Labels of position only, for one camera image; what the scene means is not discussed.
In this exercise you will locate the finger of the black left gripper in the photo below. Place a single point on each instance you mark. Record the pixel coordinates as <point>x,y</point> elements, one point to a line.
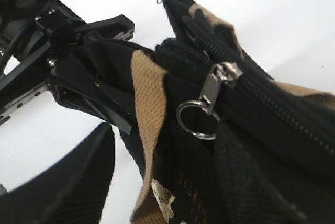
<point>74,190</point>

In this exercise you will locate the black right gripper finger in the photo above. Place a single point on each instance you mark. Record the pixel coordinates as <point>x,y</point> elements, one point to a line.
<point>73,86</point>

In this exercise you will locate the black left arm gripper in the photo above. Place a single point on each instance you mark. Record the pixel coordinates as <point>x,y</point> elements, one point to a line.
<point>35,36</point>

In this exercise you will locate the silver zipper pull with ring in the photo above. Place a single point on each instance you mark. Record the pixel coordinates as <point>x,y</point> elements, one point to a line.
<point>220,73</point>

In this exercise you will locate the black canvas tote bag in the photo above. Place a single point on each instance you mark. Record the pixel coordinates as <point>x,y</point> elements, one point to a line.
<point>272,160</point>

